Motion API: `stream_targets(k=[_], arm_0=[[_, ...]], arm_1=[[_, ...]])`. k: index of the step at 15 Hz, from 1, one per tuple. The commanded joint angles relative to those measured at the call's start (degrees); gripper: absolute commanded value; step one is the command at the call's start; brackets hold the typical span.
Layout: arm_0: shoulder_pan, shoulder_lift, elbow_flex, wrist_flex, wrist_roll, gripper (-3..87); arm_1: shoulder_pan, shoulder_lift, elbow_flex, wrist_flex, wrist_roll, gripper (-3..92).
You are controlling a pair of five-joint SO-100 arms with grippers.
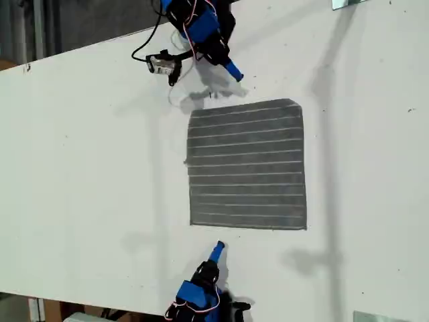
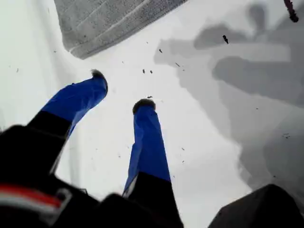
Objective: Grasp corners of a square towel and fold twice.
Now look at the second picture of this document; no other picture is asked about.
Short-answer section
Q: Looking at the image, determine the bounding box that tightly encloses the grey striped towel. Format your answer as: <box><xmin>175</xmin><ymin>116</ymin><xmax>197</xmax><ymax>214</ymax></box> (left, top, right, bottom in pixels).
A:
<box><xmin>54</xmin><ymin>0</ymin><xmax>190</xmax><ymax>60</ymax></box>

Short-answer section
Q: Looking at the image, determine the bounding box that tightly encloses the dark thin rod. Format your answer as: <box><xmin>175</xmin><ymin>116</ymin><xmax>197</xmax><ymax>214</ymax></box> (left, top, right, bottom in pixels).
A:
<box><xmin>284</xmin><ymin>0</ymin><xmax>299</xmax><ymax>23</ymax></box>

